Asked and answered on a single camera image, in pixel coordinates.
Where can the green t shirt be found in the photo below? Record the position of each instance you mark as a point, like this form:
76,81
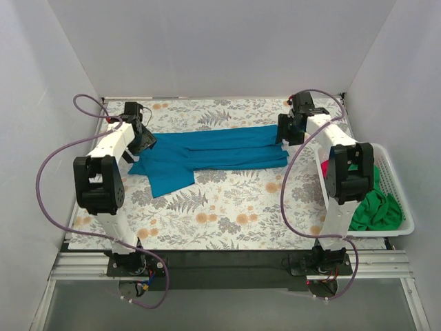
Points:
378,211

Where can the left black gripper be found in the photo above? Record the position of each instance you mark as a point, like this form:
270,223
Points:
145,141

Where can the floral patterned table mat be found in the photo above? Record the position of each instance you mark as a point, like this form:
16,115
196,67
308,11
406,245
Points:
245,209

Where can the magenta t shirt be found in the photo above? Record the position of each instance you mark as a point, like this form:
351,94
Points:
324,167

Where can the aluminium frame rail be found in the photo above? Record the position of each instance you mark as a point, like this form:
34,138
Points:
79,266

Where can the blue t shirt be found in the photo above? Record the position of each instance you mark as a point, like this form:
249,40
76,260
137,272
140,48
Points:
170,165

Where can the white plastic laundry basket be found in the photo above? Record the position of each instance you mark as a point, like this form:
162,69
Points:
392,179

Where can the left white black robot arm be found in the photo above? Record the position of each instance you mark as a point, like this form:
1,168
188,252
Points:
99,186

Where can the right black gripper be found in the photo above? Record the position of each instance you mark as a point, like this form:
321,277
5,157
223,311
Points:
286,129

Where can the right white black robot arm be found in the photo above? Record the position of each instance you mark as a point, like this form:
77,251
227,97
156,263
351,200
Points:
348,179

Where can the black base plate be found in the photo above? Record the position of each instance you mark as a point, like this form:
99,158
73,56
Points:
226,269

